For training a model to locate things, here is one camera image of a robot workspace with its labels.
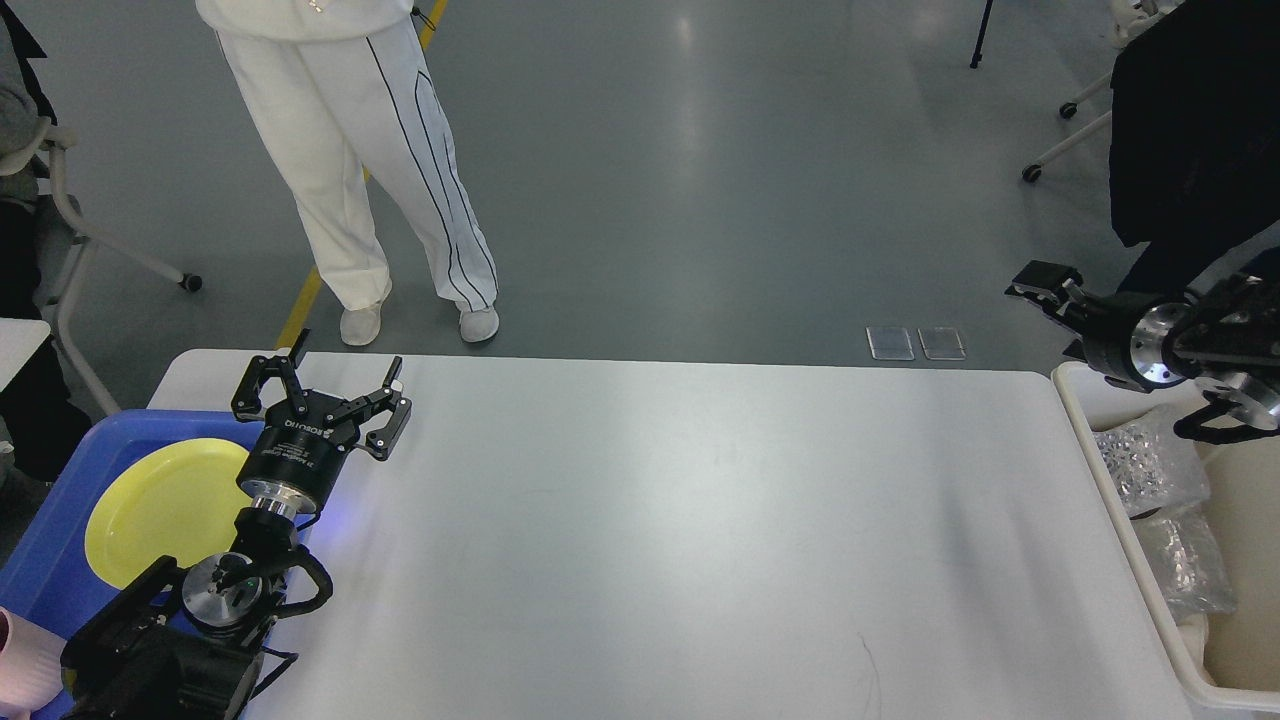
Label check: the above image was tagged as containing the person in white trousers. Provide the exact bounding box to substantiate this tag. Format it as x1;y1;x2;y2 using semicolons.
196;1;500;346

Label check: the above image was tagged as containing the black tripod leg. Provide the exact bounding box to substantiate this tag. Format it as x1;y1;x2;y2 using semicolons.
968;0;995;70

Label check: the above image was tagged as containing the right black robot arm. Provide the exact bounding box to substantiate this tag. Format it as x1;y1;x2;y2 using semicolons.
1004;261;1279;445

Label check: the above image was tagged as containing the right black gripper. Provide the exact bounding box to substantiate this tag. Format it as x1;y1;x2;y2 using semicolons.
1005;260;1192;393

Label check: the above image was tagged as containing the silver foil bag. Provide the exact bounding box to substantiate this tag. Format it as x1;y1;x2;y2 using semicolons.
1132;503;1238;623
1092;404;1211;518

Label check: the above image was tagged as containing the beige plastic bin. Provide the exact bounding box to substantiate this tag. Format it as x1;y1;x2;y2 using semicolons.
1051;363;1279;719

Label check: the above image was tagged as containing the white office chair right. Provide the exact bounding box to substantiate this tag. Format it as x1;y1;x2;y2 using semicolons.
1020;0;1166;184

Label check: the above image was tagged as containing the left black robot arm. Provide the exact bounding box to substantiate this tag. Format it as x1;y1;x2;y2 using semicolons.
61;334;413;719

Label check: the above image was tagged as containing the person with black sneakers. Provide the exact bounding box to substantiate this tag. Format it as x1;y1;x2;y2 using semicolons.
1108;1;1279;293

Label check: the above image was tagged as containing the silver foil bag front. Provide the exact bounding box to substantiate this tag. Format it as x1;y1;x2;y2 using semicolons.
1092;404;1211;518

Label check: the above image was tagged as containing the white side table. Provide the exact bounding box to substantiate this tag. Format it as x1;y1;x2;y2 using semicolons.
0;316;52;389

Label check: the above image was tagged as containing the floor socket plate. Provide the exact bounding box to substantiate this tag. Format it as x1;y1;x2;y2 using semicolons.
916;325;966;363
865;325;916;363

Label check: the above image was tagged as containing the pink cup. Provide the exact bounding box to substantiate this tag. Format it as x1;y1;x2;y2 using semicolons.
1;609;67;719

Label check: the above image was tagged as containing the floor socket plate left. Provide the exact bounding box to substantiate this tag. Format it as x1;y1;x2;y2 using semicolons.
865;325;916;363

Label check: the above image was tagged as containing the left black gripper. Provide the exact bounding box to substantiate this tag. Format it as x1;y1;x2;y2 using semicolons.
229;325;413;512

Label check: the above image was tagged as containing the yellow plastic plate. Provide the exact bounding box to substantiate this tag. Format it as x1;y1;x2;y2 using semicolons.
84;438;250;589

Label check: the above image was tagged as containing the office chair left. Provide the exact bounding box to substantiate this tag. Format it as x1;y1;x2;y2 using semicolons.
3;117;204;416

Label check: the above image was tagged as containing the floor socket plate right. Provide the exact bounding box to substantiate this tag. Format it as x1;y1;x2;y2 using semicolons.
916;325;966;363

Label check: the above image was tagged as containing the blue plastic tray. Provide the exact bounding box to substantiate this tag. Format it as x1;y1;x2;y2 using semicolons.
1;410;262;639

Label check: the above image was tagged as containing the large white paper cup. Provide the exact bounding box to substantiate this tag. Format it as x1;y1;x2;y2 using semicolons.
1176;612;1217;687

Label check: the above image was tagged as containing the seated person at left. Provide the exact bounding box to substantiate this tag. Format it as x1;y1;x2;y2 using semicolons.
1;3;92;483

